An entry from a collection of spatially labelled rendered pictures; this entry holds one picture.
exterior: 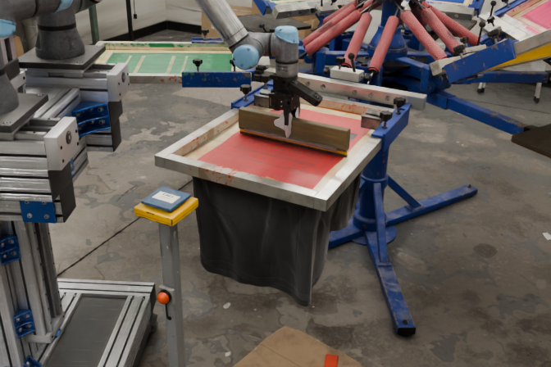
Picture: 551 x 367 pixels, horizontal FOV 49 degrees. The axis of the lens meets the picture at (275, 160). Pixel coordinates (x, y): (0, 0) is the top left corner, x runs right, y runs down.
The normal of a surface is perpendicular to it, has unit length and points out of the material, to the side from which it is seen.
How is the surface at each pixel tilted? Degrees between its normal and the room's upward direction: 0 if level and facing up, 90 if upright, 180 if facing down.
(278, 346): 0
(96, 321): 0
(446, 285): 0
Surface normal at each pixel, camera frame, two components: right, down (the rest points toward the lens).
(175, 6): -0.46, 0.37
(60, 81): -0.05, 0.43
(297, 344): 0.02, -0.90
